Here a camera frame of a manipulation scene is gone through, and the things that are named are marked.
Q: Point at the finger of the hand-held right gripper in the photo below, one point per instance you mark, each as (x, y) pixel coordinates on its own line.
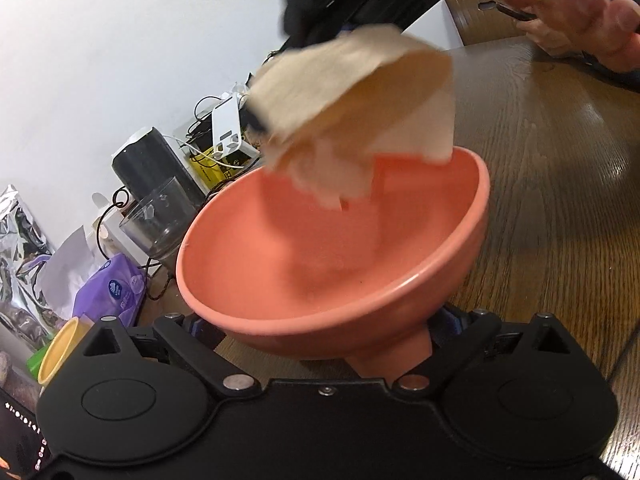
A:
(300, 15)
(255, 120)

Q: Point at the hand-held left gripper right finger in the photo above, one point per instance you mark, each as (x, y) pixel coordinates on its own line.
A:
(452, 322)

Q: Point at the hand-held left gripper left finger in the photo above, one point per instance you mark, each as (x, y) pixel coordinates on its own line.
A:
(196, 325)

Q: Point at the beige cleaning cloth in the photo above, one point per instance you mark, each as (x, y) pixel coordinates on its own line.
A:
(340, 90)

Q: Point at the coral pink bowl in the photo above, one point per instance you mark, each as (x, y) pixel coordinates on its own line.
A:
(310, 270)

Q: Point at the person's right hand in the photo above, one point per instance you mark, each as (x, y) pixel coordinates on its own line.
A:
(575, 20)

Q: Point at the white power strip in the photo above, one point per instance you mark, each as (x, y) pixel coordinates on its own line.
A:
(227, 127)

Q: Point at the yellow packet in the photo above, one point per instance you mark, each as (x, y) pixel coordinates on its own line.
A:
(215, 167)

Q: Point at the wooden chair back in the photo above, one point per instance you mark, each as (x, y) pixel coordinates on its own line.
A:
(475, 15)

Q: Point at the purple wet wipes pack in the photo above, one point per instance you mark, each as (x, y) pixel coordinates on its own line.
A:
(112, 290)

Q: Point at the clear glass cup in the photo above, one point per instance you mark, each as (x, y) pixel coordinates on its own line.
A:
(160, 220)

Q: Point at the black cylinder appliance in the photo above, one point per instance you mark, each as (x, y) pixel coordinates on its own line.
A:
(150, 160)

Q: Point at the yellow cup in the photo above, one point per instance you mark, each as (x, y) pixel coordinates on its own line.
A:
(62, 347)

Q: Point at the white paper bag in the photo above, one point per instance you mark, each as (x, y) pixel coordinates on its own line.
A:
(67, 270)

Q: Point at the green cup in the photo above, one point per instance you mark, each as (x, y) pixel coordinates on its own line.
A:
(35, 360)

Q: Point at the silver foil bag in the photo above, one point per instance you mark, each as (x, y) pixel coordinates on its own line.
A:
(22, 260)

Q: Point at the black printed packet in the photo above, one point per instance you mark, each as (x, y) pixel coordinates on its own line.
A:
(20, 435)

